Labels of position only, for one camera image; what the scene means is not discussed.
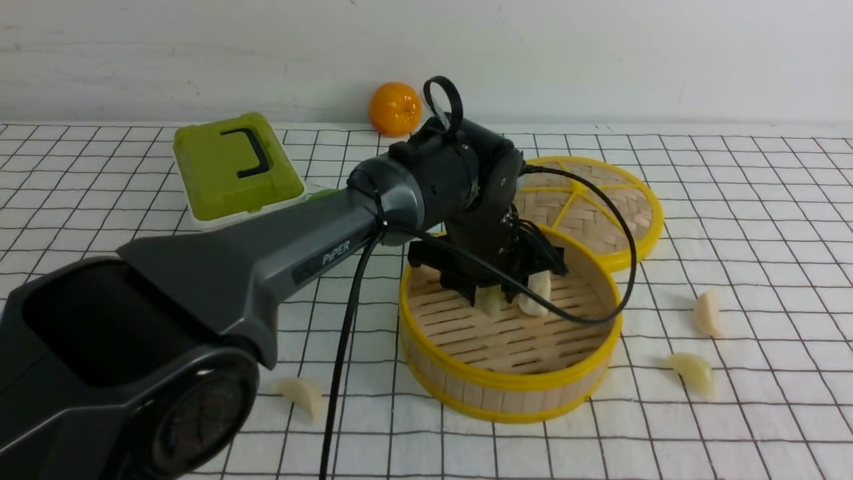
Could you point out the white grid tablecloth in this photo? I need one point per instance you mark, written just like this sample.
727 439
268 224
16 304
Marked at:
760 215

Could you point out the white dumpling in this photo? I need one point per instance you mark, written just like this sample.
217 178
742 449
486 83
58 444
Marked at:
304 394
540 284
706 315

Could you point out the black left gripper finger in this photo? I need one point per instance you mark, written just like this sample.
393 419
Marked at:
468 290
508 290

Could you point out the orange toy fruit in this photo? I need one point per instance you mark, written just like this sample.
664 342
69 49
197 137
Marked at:
395 109

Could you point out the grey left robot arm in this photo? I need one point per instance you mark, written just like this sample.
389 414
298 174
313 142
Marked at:
145 365

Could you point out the yellow bamboo steamer tray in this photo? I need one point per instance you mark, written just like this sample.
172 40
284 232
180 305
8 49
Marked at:
505 368

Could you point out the yellow bamboo steamer lid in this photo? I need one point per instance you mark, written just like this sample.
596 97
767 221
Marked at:
574 211

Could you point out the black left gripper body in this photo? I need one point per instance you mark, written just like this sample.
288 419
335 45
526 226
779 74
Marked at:
487 241

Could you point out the green lidded white box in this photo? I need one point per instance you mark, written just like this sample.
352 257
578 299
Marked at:
235 169

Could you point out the green toy watermelon ball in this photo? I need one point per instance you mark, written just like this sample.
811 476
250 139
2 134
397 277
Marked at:
322 193

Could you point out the greenish dumpling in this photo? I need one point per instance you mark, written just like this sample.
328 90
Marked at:
695 371
489 300

